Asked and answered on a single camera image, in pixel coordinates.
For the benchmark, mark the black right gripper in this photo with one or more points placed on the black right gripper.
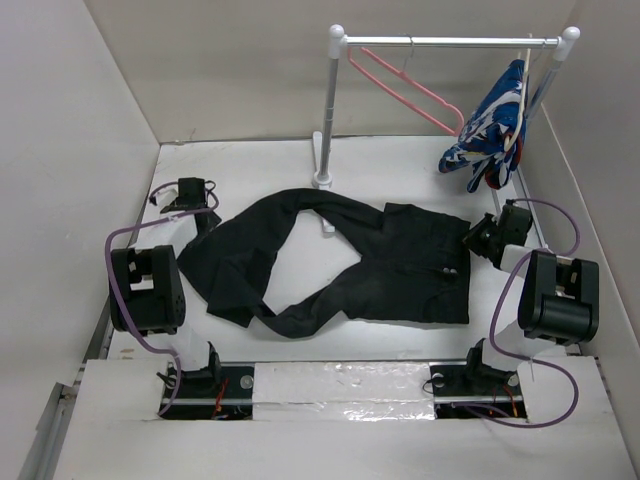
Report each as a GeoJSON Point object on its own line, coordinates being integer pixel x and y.
{"type": "Point", "coordinates": [471, 237]}

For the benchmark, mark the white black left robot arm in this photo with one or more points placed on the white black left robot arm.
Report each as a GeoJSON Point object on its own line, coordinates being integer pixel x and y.
{"type": "Point", "coordinates": [146, 294]}

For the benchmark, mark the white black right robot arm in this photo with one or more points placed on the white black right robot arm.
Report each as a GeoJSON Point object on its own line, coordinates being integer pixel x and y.
{"type": "Point", "coordinates": [549, 299]}

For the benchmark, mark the cream wooden hanger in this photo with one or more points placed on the cream wooden hanger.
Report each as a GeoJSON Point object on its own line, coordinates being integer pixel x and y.
{"type": "Point", "coordinates": [511, 140]}

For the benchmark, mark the blue patterned garment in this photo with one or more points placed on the blue patterned garment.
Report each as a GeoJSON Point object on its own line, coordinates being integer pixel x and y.
{"type": "Point", "coordinates": [480, 145]}

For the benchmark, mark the white foam tape panel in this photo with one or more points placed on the white foam tape panel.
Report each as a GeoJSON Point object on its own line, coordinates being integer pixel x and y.
{"type": "Point", "coordinates": [342, 391]}

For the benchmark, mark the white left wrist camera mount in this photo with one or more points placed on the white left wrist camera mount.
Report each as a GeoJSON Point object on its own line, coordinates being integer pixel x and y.
{"type": "Point", "coordinates": [164, 200]}

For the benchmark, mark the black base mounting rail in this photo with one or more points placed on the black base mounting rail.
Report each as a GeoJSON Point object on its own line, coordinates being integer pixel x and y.
{"type": "Point", "coordinates": [232, 399]}

